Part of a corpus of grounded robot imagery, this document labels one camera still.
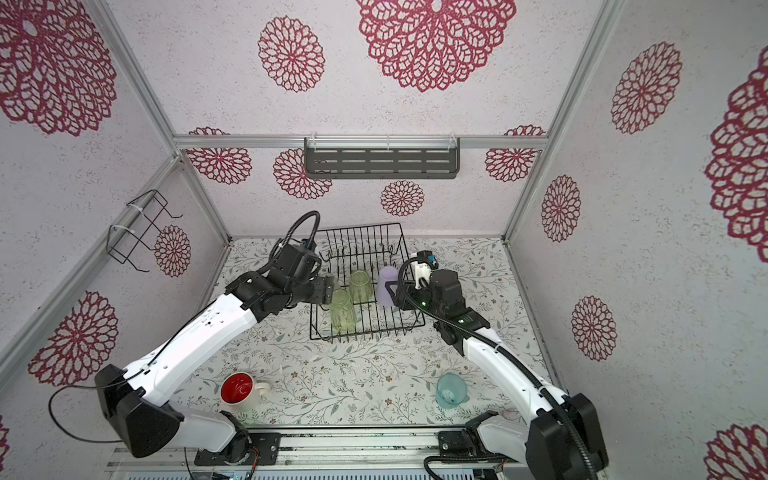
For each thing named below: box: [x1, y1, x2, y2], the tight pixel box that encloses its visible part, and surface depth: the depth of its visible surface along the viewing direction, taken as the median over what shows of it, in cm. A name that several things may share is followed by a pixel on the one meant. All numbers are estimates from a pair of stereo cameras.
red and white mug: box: [220, 372, 271, 413], surface depth 80 cm
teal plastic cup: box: [435, 372, 470, 409], surface depth 79 cm
